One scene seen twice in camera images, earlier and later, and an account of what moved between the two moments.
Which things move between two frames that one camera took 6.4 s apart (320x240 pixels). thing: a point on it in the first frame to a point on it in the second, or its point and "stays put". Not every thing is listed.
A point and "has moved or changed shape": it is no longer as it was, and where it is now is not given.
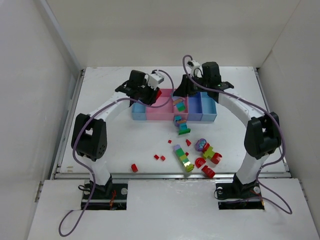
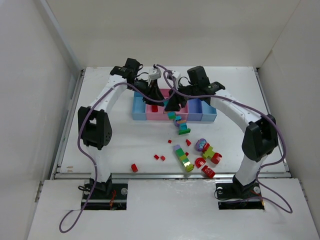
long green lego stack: x=188 y=166 stays put
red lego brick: x=159 y=93 has moved or changed shape
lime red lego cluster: x=215 y=157 stays put
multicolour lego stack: x=180 y=104 has moved or changed shape
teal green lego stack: x=182 y=124 stays put
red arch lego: x=199 y=161 stays put
